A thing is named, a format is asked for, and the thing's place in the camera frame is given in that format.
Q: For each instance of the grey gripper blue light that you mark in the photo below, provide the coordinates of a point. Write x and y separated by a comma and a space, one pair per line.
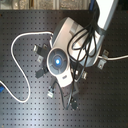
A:
58, 64

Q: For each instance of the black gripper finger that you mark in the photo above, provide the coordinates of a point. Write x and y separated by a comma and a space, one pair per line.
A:
73, 102

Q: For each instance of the metal cable clip center right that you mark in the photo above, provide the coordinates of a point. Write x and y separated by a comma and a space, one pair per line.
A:
84, 75

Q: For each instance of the metal cable clip middle left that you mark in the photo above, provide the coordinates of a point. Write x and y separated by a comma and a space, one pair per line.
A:
40, 59

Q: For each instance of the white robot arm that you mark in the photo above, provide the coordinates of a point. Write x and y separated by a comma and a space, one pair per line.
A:
74, 47

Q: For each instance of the metal cable clip lower left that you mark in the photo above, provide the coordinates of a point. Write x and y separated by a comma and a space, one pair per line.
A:
41, 72

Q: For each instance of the blue connector at left edge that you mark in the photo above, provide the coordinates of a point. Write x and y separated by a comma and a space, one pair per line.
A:
1, 88

